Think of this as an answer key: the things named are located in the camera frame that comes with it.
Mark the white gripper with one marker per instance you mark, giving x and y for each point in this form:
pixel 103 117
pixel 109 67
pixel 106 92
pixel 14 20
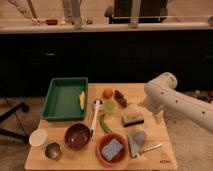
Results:
pixel 158 116

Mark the wooden board eraser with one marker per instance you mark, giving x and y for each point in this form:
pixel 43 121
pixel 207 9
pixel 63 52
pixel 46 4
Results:
pixel 131 116

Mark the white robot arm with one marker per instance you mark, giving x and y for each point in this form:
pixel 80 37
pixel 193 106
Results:
pixel 162 91

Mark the translucent green plastic cup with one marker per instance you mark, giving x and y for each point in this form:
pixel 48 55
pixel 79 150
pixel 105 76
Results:
pixel 108 107

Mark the metal cup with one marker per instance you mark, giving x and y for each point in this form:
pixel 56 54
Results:
pixel 53 151

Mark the white plastic cup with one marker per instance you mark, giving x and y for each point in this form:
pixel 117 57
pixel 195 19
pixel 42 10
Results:
pixel 38 138

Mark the metal spoon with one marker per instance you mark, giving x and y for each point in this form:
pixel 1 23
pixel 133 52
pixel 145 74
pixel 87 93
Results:
pixel 150 148

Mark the grey folded cloth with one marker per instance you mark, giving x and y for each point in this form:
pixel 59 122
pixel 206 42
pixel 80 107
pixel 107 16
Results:
pixel 135 142

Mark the brown pine cone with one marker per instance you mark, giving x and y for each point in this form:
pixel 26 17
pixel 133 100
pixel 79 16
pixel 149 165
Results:
pixel 120 99

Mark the green pepper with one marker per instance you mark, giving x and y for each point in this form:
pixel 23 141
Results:
pixel 104 126

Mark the orange fruit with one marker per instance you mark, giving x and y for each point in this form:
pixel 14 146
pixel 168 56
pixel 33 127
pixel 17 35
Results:
pixel 107 93

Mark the blue sponge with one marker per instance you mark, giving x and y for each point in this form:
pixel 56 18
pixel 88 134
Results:
pixel 110 150

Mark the orange clay bowl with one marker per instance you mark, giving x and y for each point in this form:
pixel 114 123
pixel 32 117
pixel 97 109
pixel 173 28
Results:
pixel 120 158

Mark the yellow corn cob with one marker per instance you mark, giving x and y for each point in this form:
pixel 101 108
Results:
pixel 82 100

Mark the dark purple bowl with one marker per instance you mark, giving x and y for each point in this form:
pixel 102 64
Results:
pixel 77 136

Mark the green plastic tray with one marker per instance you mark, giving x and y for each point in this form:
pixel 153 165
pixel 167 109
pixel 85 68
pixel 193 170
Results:
pixel 62 99

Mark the white handled brush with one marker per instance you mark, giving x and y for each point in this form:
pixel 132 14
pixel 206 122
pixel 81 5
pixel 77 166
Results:
pixel 94 121

